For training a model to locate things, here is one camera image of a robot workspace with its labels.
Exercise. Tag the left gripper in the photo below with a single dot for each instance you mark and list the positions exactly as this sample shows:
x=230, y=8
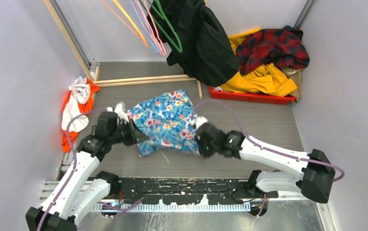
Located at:
x=133, y=137

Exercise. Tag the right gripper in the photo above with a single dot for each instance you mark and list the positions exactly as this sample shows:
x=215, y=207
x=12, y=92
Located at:
x=204, y=153

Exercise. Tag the blue patterned garment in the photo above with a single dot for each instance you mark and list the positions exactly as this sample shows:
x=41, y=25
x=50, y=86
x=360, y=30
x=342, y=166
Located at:
x=166, y=121

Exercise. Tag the blue hanger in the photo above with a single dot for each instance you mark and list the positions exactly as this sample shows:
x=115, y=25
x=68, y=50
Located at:
x=144, y=26

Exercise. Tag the black pleated skirt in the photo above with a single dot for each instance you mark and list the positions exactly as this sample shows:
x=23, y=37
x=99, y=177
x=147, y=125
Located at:
x=207, y=53

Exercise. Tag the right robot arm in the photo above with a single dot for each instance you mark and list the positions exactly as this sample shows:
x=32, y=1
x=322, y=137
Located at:
x=310, y=174

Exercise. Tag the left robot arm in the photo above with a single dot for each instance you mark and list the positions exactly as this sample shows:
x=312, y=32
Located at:
x=68, y=204

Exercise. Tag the orange hanger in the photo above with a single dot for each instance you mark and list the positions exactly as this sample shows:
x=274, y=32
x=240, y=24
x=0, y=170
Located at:
x=123, y=15

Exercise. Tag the pink hanger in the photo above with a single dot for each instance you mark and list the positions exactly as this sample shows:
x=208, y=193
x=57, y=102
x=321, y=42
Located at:
x=153, y=25

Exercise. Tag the green hanger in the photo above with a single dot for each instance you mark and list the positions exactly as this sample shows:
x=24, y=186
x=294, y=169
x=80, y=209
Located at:
x=167, y=31

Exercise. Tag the white garment in bin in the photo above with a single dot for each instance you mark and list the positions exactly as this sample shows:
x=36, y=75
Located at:
x=217, y=89

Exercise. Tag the white and orange clothes pile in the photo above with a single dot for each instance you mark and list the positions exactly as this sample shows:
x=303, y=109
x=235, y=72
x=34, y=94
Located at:
x=78, y=101

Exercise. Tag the wooden clothes rack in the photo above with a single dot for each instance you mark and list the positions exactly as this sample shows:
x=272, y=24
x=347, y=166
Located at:
x=114, y=82

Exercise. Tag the red plastic bin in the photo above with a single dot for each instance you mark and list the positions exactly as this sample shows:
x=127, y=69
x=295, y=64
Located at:
x=250, y=97

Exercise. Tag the yellow garment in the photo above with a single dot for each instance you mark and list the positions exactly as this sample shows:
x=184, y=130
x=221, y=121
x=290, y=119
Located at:
x=267, y=79

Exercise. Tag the red plaid shirt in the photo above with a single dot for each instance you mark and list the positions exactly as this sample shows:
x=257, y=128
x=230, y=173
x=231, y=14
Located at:
x=280, y=47

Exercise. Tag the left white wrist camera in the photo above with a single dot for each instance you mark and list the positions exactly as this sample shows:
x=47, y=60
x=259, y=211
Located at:
x=119, y=109

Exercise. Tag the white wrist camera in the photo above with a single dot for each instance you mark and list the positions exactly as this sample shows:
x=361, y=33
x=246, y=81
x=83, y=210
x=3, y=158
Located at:
x=198, y=121
x=119, y=109

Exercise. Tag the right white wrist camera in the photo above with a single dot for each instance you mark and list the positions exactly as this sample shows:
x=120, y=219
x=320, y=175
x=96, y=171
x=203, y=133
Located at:
x=198, y=121

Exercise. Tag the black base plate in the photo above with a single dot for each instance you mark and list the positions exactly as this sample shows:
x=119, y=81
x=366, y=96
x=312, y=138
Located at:
x=182, y=191

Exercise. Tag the aluminium frame post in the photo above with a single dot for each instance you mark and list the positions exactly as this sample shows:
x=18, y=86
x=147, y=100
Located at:
x=71, y=33

